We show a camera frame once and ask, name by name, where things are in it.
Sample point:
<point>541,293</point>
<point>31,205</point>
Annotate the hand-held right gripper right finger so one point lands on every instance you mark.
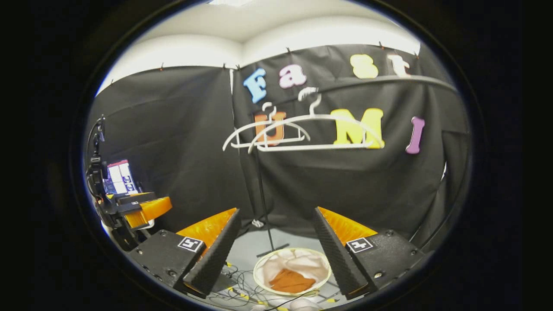
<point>337,255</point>

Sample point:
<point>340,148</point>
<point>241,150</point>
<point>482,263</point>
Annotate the black clothes rack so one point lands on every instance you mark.
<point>262,194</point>

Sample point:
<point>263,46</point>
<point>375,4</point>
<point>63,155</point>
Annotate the brown jacket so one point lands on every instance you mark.
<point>291,281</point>

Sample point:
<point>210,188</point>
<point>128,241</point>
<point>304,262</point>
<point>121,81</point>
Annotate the white plastic hanger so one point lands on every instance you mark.
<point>315,147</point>
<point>242,131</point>

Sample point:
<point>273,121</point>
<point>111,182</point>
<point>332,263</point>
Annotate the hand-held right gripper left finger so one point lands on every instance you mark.
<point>216,255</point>

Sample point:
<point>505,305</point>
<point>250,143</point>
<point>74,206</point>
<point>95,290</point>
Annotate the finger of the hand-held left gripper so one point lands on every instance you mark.
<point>136,198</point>
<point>151,211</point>

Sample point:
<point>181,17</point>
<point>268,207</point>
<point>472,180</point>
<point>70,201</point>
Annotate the pale cloth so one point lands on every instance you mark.
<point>302,261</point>

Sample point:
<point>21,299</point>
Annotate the round laundry hamper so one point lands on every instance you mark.
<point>259,280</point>

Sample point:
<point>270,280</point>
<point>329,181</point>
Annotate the white rounded object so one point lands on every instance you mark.
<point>304,304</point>

